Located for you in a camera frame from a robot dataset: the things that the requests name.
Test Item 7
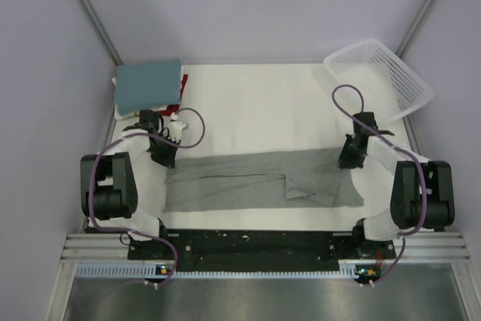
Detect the white plastic basket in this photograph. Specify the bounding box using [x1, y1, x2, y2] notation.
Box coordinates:
[323, 39, 434, 124]

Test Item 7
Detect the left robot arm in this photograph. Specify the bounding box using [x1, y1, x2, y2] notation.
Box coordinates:
[80, 110, 187, 259]

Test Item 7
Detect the folded red t-shirt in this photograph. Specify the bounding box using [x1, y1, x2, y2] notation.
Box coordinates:
[157, 74, 189, 117]

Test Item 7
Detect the left corner aluminium post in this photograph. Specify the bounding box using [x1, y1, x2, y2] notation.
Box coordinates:
[78, 0, 123, 65]

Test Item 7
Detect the slotted cable duct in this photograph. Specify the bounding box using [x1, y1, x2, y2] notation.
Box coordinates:
[76, 262, 379, 279]

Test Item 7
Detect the grey t-shirt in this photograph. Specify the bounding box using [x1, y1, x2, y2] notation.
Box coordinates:
[165, 148, 364, 212]

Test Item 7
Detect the right corner aluminium post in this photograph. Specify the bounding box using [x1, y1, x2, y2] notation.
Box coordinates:
[395, 0, 439, 59]

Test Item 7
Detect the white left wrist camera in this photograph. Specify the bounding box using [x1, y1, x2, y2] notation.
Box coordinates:
[166, 113, 189, 144]

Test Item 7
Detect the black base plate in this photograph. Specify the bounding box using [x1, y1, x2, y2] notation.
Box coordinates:
[128, 229, 396, 273]

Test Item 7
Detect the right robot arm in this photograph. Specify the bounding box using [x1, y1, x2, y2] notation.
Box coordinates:
[338, 111, 455, 258]

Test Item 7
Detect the folded blue t-shirt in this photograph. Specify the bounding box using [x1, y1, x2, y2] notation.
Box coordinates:
[114, 59, 183, 116]

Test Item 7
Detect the corner aluminium post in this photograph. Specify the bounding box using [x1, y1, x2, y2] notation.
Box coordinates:
[78, 0, 123, 65]
[395, 0, 439, 59]

